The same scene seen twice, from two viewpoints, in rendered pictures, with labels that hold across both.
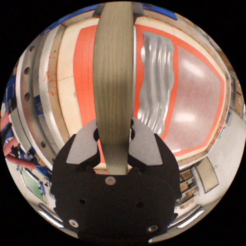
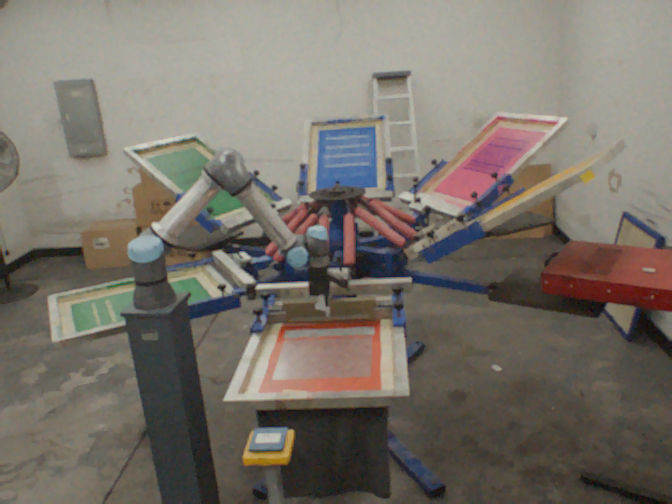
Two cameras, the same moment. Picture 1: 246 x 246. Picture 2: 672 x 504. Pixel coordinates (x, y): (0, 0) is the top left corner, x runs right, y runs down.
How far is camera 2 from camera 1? 243 cm
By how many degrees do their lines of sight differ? 74
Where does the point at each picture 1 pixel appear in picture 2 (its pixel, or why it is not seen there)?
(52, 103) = not seen: hidden behind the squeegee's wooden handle
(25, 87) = (354, 288)
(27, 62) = (370, 288)
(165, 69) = (350, 331)
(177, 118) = (320, 341)
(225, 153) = not seen: outside the picture
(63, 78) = not seen: hidden behind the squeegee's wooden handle
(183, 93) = (338, 340)
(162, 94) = (336, 331)
